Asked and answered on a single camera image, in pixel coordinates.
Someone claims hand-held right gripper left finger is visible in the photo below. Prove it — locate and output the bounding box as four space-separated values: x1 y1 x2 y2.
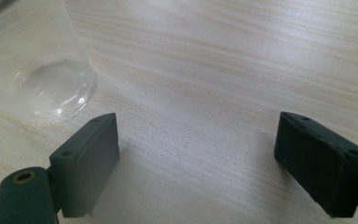
48 112 121 218

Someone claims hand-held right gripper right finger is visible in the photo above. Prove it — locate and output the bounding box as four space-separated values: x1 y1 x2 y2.
273 111 358 218

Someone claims clear plastic cup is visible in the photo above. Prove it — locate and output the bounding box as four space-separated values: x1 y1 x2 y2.
0 0 98 126

